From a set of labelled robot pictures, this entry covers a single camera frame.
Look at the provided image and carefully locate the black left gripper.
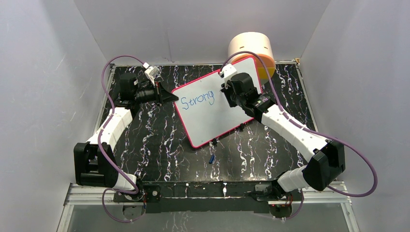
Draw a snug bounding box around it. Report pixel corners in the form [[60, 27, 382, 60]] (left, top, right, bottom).
[[135, 80, 179, 108]]

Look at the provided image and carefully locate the pink-framed whiteboard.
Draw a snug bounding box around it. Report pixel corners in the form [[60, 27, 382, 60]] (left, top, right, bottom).
[[172, 71, 252, 148]]

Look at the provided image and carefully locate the blue marker cap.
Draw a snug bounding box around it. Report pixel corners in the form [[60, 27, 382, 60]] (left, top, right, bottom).
[[208, 155, 215, 164]]

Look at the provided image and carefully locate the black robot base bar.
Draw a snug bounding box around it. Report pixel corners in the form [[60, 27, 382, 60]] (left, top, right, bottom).
[[142, 181, 298, 217]]

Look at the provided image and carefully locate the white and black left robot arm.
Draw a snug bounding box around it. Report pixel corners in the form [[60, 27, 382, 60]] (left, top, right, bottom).
[[73, 73, 179, 201]]

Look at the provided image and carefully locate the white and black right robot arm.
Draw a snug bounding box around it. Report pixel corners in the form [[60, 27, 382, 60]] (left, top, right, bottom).
[[221, 72, 345, 200]]

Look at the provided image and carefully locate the black whiteboard stand clip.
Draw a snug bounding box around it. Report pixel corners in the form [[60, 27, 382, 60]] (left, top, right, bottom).
[[209, 138, 218, 146], [237, 123, 246, 132]]

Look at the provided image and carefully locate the cream and orange cylinder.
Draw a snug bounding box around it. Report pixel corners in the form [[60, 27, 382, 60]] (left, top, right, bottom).
[[228, 32, 276, 78]]

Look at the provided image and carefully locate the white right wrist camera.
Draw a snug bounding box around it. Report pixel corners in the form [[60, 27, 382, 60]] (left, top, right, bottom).
[[219, 64, 237, 89]]

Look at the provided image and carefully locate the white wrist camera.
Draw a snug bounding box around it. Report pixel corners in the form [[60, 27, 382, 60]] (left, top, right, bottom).
[[219, 64, 237, 89], [142, 62, 160, 85]]

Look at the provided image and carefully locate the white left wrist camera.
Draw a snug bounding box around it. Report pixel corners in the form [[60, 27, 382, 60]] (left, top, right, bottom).
[[142, 62, 160, 85]]

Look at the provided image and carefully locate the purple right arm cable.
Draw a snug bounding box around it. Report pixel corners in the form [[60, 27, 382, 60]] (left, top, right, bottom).
[[221, 51, 379, 221]]

